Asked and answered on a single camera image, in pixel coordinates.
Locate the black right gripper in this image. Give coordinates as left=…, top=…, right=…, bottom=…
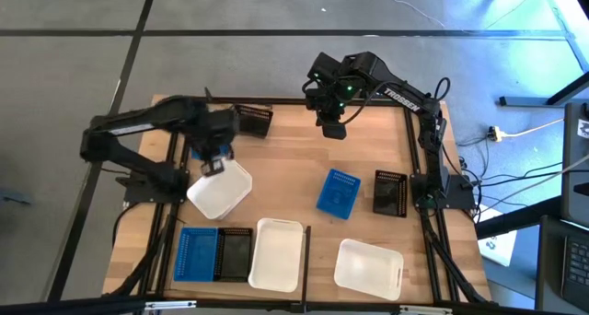
left=302, top=73, right=358, bottom=141

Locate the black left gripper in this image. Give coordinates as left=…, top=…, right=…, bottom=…
left=186, top=107, right=241, bottom=177

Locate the blue slotted plastic basket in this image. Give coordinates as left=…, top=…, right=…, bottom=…
left=316, top=168, right=363, bottom=221
left=190, top=143, right=231, bottom=162
left=173, top=227, right=219, bottom=283

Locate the white plastic basket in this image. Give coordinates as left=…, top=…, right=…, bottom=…
left=248, top=217, right=306, bottom=294
left=333, top=238, right=405, bottom=302
left=186, top=159, right=254, bottom=221

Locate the black slotted plastic basket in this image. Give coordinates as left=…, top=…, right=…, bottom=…
left=213, top=227, right=255, bottom=283
left=233, top=103, right=274, bottom=139
left=372, top=169, right=410, bottom=219

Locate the white paper with logo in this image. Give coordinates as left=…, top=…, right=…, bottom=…
left=475, top=204, right=519, bottom=268

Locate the black crossbeam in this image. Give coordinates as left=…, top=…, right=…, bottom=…
left=0, top=296, right=589, bottom=315

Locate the grey long rod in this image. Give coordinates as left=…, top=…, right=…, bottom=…
left=478, top=154, right=589, bottom=216

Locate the black desk leg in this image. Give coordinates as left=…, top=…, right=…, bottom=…
left=498, top=70, right=589, bottom=109

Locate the grey equipment case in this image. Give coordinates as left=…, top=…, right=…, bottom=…
left=560, top=101, right=589, bottom=229

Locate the black laptop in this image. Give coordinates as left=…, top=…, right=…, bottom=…
left=535, top=215, right=589, bottom=314

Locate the black aluminium table frame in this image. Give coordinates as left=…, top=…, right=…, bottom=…
left=103, top=95, right=491, bottom=307

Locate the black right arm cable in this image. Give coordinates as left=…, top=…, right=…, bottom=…
left=432, top=76, right=453, bottom=102

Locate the silver metal bracket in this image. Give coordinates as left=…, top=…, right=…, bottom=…
left=398, top=304, right=454, bottom=315
left=144, top=299, right=198, bottom=311

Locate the white floor cable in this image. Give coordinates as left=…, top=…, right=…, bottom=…
left=379, top=0, right=462, bottom=30

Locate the black floor cable bundle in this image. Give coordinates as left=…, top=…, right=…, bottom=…
left=458, top=134, right=565, bottom=192

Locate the white power cord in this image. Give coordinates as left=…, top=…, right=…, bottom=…
left=502, top=118, right=568, bottom=139

